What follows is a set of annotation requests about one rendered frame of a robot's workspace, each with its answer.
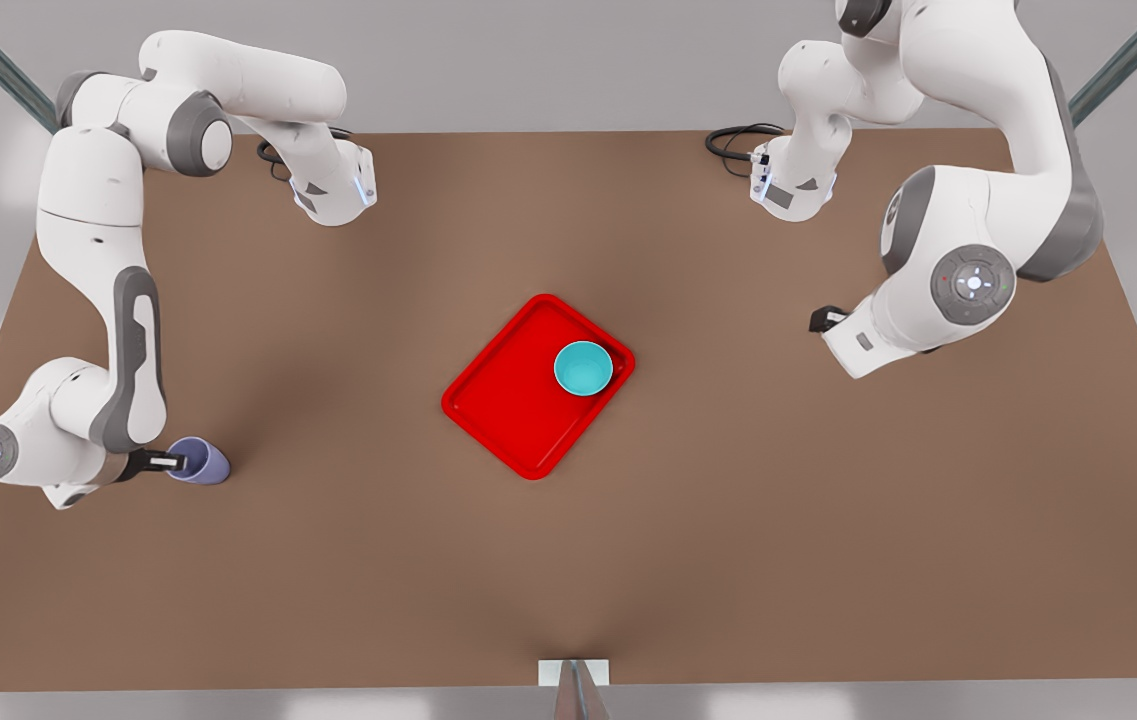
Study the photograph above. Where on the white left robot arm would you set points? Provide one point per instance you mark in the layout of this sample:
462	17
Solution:
988	200

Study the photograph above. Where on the purple cup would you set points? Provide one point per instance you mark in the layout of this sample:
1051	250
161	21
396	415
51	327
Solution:
201	462

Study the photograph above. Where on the red tray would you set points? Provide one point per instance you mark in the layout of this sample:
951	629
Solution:
518	405

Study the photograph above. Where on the teal bowl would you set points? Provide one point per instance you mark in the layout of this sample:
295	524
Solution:
583	367

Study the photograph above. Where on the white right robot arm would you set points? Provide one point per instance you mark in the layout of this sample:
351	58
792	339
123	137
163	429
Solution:
88	230

